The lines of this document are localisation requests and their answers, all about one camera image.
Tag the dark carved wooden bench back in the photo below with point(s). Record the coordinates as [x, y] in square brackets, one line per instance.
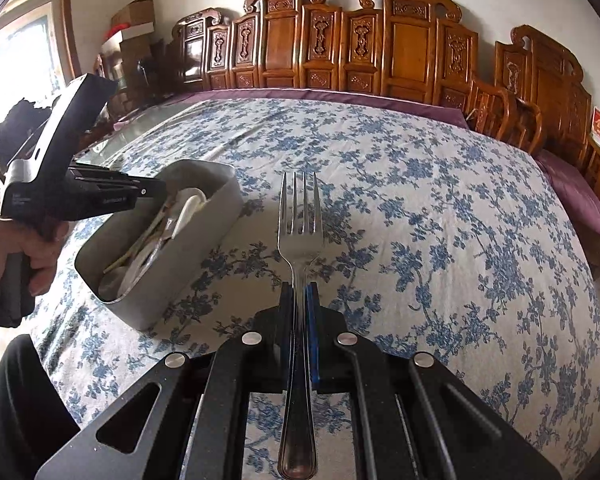
[200, 55]

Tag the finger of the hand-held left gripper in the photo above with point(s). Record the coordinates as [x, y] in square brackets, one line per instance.
[130, 185]

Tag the person's left hand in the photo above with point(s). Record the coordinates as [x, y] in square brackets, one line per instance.
[45, 255]

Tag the purple seat cushion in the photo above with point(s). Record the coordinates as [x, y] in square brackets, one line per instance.
[580, 195]

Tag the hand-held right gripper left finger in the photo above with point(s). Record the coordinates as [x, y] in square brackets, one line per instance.
[286, 340]

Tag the wooden armchair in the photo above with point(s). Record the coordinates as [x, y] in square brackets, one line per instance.
[505, 115]

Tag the blue floral bedsheet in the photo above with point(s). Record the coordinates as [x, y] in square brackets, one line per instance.
[405, 220]

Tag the wooden window frame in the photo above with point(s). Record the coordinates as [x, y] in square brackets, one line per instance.
[65, 20]

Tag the grey utensil box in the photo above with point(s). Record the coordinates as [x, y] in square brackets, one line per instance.
[180, 280]

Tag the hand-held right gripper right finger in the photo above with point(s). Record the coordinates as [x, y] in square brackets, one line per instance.
[311, 340]

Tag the metal fork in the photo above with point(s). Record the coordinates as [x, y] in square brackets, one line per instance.
[297, 230]

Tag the dark cloth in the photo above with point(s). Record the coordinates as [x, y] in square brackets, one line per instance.
[20, 125]

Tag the cardboard boxes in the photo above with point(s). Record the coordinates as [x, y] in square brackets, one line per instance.
[130, 20]

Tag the wooden chopsticks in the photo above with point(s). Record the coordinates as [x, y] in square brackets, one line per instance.
[140, 245]

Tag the person's black pants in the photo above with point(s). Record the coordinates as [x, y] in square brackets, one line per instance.
[25, 410]

